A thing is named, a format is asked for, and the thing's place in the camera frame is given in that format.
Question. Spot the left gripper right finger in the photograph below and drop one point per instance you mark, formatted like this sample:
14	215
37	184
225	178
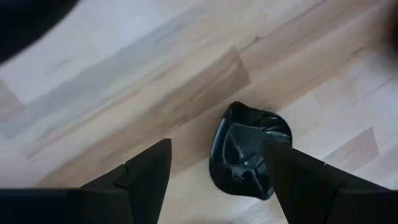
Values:
298	180

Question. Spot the black metal shelf frame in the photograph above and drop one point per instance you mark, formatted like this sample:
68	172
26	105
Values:
21	18

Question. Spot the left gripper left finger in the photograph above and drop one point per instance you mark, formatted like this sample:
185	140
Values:
149	174

